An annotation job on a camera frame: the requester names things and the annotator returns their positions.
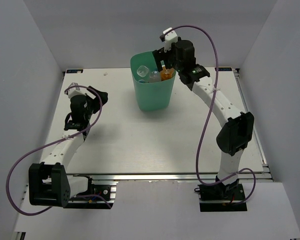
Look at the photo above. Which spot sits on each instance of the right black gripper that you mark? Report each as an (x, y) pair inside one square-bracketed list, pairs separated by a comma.
[(160, 55)]

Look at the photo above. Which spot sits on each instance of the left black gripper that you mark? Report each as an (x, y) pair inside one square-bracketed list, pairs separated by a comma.
[(103, 95)]

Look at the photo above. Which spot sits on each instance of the orange juice bottle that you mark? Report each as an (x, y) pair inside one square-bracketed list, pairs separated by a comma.
[(167, 73)]

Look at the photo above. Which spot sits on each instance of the bottle red label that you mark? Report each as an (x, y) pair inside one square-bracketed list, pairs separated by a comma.
[(154, 77)]

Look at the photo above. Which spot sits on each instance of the bottle green blue label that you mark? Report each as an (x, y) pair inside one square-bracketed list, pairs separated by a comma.
[(142, 71)]

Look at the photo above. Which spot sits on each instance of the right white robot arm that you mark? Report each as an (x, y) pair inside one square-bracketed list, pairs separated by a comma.
[(236, 126)]

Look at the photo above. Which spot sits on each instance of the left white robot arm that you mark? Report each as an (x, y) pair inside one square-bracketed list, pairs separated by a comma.
[(49, 184)]

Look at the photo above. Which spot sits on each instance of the green plastic bin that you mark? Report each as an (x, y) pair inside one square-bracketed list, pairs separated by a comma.
[(150, 96)]

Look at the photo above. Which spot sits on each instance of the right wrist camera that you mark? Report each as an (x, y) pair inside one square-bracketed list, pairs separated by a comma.
[(169, 36)]

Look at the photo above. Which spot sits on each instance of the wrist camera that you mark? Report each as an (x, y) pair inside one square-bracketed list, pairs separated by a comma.
[(73, 90), (169, 36)]

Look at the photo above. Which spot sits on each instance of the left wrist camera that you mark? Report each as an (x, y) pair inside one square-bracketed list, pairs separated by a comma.
[(73, 90)]

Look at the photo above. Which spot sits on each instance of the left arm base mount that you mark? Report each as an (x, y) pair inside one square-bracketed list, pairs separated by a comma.
[(88, 193)]

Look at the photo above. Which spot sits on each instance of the aluminium frame rail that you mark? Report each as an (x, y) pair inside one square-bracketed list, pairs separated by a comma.
[(150, 177)]

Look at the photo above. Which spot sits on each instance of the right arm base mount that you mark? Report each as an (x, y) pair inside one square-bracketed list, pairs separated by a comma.
[(211, 199)]

